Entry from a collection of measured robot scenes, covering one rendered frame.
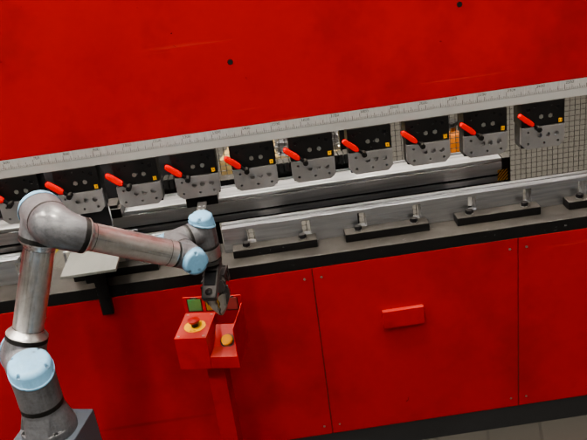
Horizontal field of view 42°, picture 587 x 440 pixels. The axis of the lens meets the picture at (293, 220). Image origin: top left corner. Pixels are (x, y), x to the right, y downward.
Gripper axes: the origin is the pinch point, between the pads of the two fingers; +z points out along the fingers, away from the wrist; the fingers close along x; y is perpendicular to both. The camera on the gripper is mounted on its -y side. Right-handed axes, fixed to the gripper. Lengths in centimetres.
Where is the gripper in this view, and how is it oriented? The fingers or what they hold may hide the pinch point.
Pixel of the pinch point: (220, 312)
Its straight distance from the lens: 246.0
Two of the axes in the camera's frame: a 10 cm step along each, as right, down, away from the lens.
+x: -9.9, 0.7, 1.6
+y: 1.0, -5.0, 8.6
